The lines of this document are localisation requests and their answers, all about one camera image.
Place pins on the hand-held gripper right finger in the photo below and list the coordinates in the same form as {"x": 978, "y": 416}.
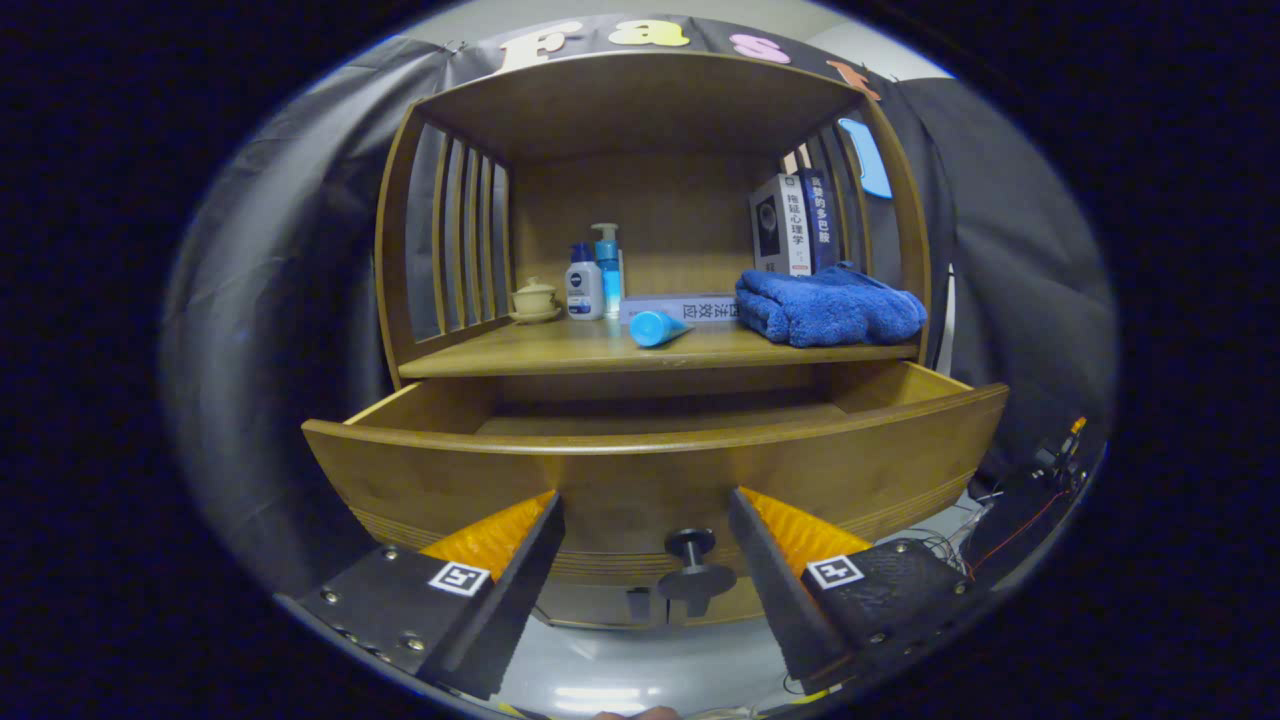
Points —
{"x": 780, "y": 600}

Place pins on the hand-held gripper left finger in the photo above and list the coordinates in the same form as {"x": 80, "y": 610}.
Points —
{"x": 500, "y": 610}

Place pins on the wooden drawer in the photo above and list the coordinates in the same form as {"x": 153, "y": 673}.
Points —
{"x": 640, "y": 480}

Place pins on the blue cleanser tube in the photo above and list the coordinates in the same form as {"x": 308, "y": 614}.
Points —
{"x": 655, "y": 329}

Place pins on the wooden cabinet door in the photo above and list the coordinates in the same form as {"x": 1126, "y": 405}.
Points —
{"x": 745, "y": 606}
{"x": 590, "y": 605}

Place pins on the wooden countertop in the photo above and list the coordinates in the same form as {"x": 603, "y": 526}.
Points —
{"x": 570, "y": 348}

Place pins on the wooden cabinet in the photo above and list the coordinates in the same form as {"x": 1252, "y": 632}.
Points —
{"x": 640, "y": 210}

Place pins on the black device with orange clip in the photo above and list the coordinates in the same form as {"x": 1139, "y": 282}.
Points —
{"x": 1010, "y": 530}

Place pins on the folded blue towel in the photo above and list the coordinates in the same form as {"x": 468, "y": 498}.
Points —
{"x": 830, "y": 310}

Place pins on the flat grey book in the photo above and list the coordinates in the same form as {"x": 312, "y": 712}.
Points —
{"x": 690, "y": 308}

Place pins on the cream lidded teacup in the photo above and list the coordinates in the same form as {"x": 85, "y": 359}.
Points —
{"x": 535, "y": 300}

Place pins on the white bottle with blue cap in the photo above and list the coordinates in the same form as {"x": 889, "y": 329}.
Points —
{"x": 584, "y": 290}

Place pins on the blue pump bottle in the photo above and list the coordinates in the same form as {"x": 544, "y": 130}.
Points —
{"x": 608, "y": 265}

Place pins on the upright grey book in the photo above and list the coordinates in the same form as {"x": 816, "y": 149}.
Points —
{"x": 775, "y": 225}

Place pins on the upright dark blue book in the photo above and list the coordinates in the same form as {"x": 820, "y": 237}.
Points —
{"x": 822, "y": 220}

